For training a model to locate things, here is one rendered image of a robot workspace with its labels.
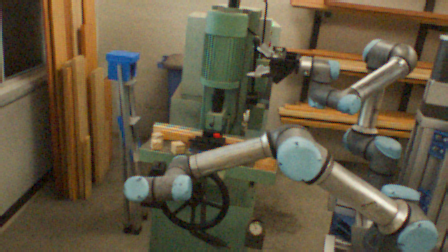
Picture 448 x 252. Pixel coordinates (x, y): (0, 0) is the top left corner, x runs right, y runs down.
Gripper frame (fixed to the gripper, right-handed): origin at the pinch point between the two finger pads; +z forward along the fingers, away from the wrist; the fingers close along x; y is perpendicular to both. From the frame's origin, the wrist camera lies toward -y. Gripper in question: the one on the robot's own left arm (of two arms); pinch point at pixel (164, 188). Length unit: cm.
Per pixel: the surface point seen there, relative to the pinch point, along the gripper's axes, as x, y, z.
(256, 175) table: 32.8, -12.9, 19.7
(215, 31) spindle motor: 7, -65, -1
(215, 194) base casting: 16.5, -2.2, 25.9
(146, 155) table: -15.7, -13.0, 19.5
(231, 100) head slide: 15, -46, 29
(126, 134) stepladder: -51, -29, 84
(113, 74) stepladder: -61, -60, 67
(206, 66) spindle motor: 5, -53, 8
